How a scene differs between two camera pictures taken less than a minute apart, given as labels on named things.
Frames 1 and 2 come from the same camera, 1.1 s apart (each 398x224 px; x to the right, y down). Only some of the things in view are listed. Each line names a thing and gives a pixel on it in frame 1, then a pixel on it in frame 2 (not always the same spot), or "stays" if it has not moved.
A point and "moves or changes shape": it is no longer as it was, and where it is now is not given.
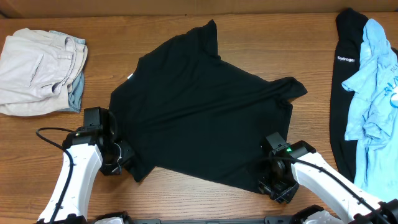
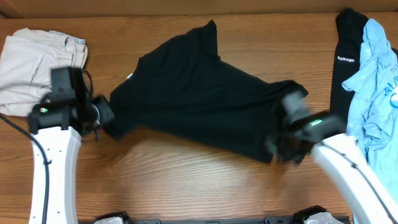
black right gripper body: (282, 185) → (283, 144)
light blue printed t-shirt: (371, 114) stays
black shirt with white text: (345, 58) stays
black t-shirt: (180, 111) moves or changes shape
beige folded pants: (37, 69) stays
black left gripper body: (123, 154) → (101, 111)
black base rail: (268, 221) stays
